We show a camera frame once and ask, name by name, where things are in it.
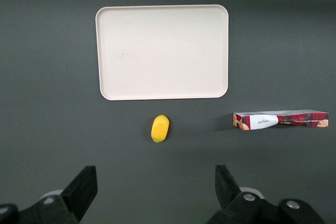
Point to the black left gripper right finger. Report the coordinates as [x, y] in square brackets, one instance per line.
[225, 187]

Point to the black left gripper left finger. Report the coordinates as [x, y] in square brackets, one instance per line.
[81, 190]

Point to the red tartan cookie box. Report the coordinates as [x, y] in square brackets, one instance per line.
[265, 123]

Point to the white rectangular plastic tray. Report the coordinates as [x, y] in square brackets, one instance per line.
[162, 53]

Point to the yellow lemon-shaped fruit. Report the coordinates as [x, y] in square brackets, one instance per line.
[159, 128]

